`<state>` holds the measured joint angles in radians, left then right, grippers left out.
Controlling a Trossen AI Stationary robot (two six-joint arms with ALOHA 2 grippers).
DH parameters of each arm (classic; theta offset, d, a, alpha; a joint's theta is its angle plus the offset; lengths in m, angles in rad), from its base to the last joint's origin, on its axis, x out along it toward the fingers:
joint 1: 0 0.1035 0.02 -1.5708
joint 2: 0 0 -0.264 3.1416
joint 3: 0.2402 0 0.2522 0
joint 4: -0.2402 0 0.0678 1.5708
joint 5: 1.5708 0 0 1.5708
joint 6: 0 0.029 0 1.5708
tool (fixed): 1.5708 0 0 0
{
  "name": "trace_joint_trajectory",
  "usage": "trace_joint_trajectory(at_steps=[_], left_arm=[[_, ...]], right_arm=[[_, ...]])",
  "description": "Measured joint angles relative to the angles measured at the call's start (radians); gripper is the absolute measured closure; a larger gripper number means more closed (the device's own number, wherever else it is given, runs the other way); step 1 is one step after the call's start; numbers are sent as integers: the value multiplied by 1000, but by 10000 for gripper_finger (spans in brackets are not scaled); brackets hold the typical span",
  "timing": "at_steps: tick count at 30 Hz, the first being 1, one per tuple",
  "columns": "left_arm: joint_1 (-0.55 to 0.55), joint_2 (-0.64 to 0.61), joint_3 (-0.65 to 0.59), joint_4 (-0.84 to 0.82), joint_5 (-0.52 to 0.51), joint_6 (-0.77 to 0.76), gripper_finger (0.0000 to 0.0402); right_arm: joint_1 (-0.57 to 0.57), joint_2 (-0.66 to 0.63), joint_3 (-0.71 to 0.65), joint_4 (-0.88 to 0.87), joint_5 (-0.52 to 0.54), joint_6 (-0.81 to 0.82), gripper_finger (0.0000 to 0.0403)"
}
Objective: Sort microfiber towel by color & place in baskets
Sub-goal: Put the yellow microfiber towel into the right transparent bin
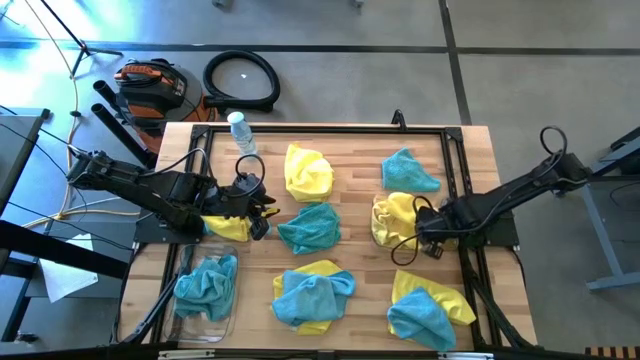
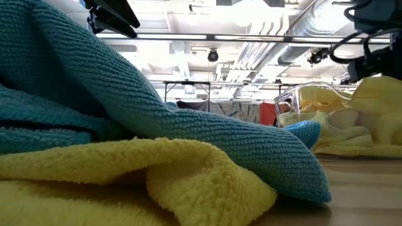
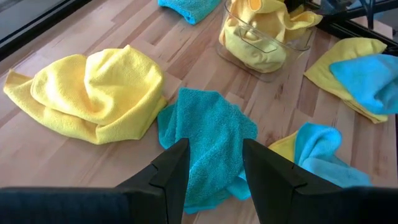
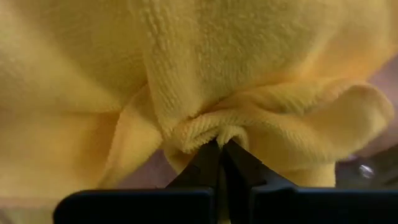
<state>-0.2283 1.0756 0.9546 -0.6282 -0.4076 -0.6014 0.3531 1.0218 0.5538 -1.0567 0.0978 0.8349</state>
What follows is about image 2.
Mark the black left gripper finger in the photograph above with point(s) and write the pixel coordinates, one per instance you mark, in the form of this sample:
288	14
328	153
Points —
116	29
122	15

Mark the blue microfiber towel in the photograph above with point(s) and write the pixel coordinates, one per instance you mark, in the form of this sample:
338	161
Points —
157	110

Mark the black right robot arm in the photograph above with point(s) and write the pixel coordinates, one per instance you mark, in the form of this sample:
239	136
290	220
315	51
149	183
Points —
377	15

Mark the long LED light bar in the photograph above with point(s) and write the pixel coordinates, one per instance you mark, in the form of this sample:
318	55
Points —
172	36

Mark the black ceiling spotlight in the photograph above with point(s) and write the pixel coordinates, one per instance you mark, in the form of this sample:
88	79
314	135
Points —
213	56
317	57

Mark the clear plastic basket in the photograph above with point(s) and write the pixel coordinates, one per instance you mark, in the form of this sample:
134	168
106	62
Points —
287	97

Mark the dark grey background cloth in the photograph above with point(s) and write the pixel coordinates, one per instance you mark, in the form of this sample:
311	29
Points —
194	106

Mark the orange background panel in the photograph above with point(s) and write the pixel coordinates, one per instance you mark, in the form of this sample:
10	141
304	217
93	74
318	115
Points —
267	114

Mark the white ceiling pipe bundle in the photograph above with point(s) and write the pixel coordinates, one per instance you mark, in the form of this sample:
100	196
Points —
257	50

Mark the patterned background sheet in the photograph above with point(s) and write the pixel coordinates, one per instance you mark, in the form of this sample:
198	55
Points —
238	111

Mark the silver ventilation duct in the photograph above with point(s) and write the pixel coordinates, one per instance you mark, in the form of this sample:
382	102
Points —
295	53

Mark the black background table frame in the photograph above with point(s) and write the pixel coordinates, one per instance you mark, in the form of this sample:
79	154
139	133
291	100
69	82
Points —
188	83

